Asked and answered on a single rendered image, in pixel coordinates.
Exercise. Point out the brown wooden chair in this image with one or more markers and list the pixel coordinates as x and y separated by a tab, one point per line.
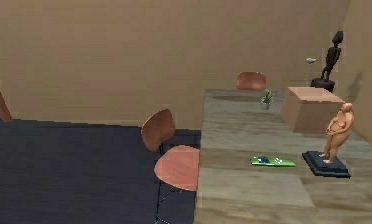
0	105
178	166
250	81

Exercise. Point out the small potted green plant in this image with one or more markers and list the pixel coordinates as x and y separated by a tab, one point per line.
266	98

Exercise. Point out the grey wooden table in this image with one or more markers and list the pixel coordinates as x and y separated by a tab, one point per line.
250	186

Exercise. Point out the green flat book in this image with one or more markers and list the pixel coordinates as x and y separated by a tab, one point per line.
272	161

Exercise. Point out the tan cardboard box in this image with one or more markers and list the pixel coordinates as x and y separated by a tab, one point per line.
310	111

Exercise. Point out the orange figure statue dark base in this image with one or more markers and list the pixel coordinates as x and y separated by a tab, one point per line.
337	133

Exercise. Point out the black figure statue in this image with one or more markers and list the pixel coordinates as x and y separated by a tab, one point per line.
331	60

